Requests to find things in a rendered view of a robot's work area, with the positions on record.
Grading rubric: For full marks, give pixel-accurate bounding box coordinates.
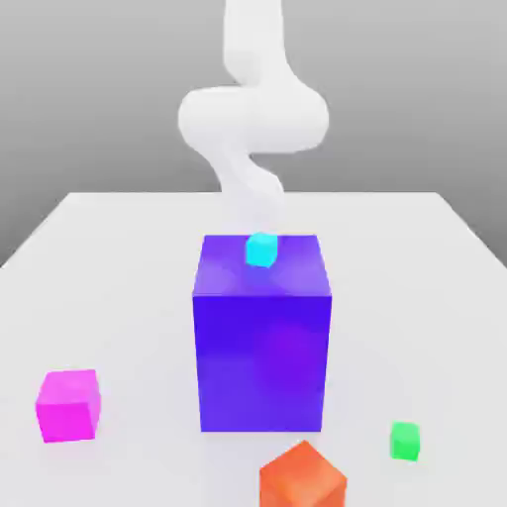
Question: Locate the small cyan cube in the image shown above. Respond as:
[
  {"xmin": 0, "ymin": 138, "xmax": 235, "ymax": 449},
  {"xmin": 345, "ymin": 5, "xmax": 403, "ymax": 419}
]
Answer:
[{"xmin": 245, "ymin": 232, "xmax": 279, "ymax": 268}]

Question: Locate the small green cube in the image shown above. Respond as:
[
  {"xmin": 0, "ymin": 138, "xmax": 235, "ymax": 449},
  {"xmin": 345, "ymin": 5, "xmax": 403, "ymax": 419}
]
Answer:
[{"xmin": 388, "ymin": 421, "xmax": 422, "ymax": 462}]

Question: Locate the large purple box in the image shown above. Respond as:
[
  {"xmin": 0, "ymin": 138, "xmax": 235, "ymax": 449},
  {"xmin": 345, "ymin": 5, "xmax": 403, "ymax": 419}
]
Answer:
[{"xmin": 191, "ymin": 233, "xmax": 333, "ymax": 434}]

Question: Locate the large orange box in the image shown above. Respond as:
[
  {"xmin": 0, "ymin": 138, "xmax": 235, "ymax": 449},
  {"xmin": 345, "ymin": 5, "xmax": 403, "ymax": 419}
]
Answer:
[{"xmin": 258, "ymin": 439, "xmax": 349, "ymax": 507}]

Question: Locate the large magenta box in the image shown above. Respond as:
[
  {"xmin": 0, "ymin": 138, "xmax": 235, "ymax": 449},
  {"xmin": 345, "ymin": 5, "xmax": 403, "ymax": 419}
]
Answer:
[{"xmin": 35, "ymin": 368, "xmax": 103, "ymax": 444}]

